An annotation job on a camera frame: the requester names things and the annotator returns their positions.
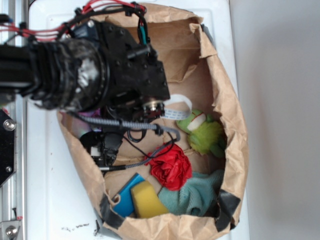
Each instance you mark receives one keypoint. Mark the blue plastic block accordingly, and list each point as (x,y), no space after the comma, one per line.
(123,199)

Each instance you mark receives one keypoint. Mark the aluminium frame rail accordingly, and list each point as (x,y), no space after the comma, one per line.
(13,194)

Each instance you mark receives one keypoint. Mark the black metal bracket plate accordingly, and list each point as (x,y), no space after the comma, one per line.
(8,164)

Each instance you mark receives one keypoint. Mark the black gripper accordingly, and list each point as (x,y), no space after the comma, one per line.
(136,86)

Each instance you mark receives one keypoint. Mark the red crumpled paper ball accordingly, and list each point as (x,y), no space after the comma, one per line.
(171,167)

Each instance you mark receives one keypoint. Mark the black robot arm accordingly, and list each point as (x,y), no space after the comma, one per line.
(100,67)

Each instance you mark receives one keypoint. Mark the green plush frog toy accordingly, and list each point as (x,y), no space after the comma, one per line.
(204,134)

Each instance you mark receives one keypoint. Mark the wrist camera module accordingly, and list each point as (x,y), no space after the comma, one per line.
(103,147)

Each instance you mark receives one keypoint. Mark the brown paper bag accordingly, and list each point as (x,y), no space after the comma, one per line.
(193,68)

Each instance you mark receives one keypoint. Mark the yellow sponge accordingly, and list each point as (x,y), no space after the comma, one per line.
(146,202)

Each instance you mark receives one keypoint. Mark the teal cloth towel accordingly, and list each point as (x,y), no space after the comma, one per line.
(196,197)

